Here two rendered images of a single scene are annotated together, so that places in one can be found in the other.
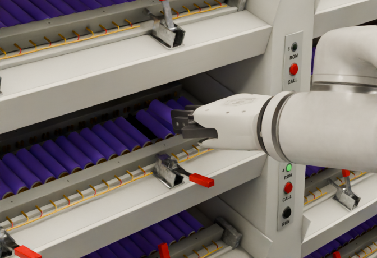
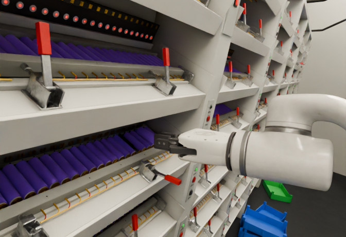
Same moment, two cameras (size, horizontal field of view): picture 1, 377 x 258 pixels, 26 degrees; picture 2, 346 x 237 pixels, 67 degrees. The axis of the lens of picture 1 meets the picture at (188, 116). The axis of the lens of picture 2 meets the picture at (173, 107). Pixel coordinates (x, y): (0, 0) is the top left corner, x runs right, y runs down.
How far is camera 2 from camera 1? 0.55 m
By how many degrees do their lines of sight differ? 19
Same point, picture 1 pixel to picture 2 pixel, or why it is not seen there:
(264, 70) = (196, 117)
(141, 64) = (154, 102)
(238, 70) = (179, 116)
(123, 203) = (124, 193)
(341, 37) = (301, 99)
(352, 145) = (310, 171)
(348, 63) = (303, 116)
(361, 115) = (316, 151)
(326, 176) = not seen: hidden behind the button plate
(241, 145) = (213, 162)
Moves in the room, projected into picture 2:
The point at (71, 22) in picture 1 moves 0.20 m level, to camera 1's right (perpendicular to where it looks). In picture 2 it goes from (111, 66) to (217, 84)
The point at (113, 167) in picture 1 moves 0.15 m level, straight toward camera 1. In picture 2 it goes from (118, 168) to (135, 218)
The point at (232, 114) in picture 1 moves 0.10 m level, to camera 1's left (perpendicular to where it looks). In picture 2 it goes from (209, 141) to (157, 136)
